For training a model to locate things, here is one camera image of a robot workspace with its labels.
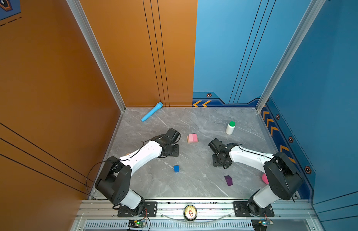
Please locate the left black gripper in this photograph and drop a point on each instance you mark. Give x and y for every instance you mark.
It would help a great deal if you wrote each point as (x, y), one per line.
(177, 151)

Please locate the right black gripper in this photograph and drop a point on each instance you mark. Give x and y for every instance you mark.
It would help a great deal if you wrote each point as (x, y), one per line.
(214, 163)

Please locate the light pink block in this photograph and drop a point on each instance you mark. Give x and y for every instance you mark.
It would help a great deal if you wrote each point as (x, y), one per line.
(190, 138)

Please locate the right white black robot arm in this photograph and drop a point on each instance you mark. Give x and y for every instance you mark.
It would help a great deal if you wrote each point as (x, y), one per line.
(284, 179)

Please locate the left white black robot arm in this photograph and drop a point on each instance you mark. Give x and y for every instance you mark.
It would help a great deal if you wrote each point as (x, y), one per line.
(114, 179)

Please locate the purple block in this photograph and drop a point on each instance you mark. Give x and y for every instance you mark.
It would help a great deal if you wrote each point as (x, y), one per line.
(229, 180)

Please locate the white bottle green cap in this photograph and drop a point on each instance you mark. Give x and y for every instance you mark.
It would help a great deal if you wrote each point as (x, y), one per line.
(230, 127)

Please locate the blue toy microphone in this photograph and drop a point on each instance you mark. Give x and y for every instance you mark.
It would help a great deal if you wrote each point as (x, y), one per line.
(152, 111)

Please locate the pink plush doll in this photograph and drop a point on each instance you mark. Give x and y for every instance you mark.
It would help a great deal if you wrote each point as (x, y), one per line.
(265, 179)

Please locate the round emergency button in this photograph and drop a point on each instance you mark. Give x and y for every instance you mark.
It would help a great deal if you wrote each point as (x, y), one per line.
(190, 213)

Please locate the right circuit board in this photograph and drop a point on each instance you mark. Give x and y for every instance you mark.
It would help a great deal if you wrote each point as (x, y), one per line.
(265, 222)

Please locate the left green circuit board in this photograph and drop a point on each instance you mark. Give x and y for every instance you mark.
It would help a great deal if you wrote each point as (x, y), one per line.
(137, 224)

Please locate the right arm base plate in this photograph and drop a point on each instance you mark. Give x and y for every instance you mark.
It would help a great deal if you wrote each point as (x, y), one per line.
(241, 208)

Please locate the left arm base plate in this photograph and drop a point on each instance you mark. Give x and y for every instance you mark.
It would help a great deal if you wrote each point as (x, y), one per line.
(150, 208)

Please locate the aluminium front rail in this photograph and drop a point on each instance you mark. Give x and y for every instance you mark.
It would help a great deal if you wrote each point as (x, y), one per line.
(214, 214)

